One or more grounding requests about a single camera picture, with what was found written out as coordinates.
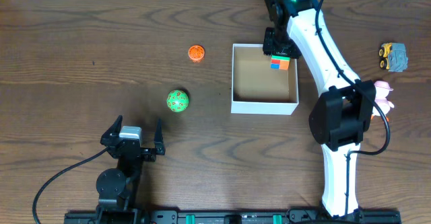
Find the pink duck toy with hat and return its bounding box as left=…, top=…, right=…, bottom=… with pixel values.
left=374, top=81, right=395, bottom=120

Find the green number ball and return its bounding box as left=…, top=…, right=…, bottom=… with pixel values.
left=166, top=89, right=189, bottom=112

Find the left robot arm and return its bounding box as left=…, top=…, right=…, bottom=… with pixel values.
left=94, top=116, right=166, bottom=224

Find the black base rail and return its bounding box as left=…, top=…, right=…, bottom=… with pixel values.
left=64, top=209, right=402, bottom=224

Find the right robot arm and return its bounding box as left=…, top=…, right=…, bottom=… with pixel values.
left=263, top=0, right=376, bottom=217

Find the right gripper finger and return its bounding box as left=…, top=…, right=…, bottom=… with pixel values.
left=263, top=28, right=275, bottom=56
left=286, top=45, right=302, bottom=59

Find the left black cable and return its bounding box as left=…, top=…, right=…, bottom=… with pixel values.
left=32, top=146, right=110, bottom=224

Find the grey yellow toy truck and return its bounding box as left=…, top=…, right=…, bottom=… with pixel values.
left=378, top=42, right=408, bottom=73

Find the orange round gear toy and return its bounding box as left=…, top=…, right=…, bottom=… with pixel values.
left=188, top=45, right=205, bottom=63

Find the white cardboard box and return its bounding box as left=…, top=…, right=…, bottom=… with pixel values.
left=231, top=44, right=299, bottom=115

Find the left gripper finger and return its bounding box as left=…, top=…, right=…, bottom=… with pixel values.
left=154, top=119, right=166, bottom=155
left=100, top=115, right=123, bottom=146

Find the colourful puzzle cube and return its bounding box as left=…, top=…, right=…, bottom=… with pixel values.
left=270, top=55, right=290, bottom=71

